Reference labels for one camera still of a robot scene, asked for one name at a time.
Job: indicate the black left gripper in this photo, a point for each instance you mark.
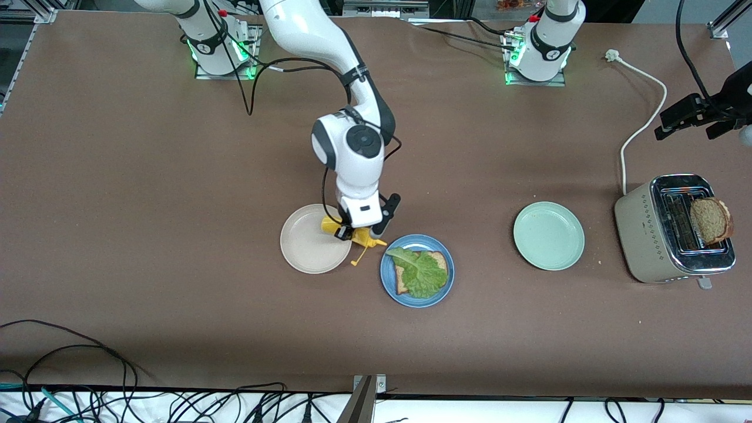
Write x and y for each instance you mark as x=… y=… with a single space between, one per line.
x=724 y=104

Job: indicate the yellow squeeze bottle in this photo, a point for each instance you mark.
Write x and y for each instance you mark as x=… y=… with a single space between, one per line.
x=364 y=237

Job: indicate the green lettuce leaf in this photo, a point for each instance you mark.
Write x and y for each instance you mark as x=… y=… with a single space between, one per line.
x=423 y=276

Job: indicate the brown bread slice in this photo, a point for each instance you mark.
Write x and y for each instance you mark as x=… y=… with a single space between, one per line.
x=440 y=260
x=711 y=220

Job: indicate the beige plate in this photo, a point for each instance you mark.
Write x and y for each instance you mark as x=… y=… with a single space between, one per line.
x=305 y=247

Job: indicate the blue plate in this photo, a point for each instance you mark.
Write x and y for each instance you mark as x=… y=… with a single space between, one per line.
x=390 y=294

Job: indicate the pale green plate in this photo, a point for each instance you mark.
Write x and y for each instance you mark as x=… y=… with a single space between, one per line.
x=549 y=236

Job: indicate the beige chrome toaster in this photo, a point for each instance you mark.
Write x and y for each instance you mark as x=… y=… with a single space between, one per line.
x=643 y=235

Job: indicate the aluminium frame corner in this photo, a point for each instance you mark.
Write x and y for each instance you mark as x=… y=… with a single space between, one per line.
x=44 y=14
x=721 y=28

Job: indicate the aluminium profile post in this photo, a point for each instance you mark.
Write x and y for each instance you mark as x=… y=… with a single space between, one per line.
x=361 y=405

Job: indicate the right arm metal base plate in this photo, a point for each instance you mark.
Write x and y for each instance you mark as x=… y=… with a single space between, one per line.
x=254 y=59

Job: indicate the silver aluminium rail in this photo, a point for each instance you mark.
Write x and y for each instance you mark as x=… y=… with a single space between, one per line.
x=376 y=9

